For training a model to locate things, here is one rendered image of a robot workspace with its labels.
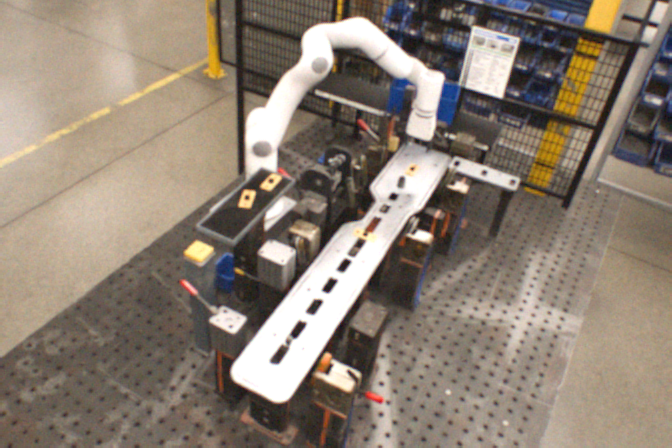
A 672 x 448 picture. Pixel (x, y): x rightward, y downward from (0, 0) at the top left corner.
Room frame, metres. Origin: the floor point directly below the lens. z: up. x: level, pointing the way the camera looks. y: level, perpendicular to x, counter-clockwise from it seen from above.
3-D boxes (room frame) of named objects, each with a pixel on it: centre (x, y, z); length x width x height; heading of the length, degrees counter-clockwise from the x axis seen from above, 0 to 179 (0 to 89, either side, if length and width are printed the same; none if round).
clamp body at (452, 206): (1.79, -0.48, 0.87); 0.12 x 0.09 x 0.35; 67
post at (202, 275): (1.18, 0.37, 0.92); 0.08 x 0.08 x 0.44; 67
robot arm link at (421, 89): (1.93, -0.32, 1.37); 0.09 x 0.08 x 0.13; 9
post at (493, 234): (1.91, -0.72, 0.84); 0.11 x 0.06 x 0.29; 67
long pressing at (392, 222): (1.47, -0.13, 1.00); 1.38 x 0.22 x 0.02; 157
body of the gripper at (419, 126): (1.92, -0.32, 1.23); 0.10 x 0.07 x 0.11; 67
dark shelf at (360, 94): (2.40, -0.30, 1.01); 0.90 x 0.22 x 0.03; 67
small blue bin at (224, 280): (1.48, 0.36, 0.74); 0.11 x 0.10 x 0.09; 157
